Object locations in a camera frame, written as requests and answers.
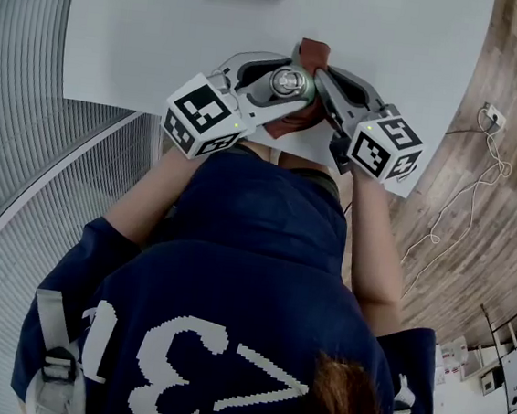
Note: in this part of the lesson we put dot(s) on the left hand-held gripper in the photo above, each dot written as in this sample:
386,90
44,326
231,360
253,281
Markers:
199,112

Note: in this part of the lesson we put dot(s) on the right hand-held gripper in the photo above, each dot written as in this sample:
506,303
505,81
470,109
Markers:
384,150

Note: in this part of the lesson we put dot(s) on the green metal drink container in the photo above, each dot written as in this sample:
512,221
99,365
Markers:
291,83

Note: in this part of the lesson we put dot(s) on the person's left forearm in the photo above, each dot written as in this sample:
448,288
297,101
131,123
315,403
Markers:
149,199

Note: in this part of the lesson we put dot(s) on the person's right forearm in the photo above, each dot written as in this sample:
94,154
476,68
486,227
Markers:
371,250

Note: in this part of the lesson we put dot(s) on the white floor power socket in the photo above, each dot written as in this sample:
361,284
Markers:
495,115

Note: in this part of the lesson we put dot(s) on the navy printed shirt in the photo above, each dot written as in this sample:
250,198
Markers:
240,291

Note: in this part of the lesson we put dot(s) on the black metal rack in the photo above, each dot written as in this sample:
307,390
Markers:
510,326

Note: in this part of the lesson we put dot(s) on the white boxes with red labels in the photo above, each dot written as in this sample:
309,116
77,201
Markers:
452,362

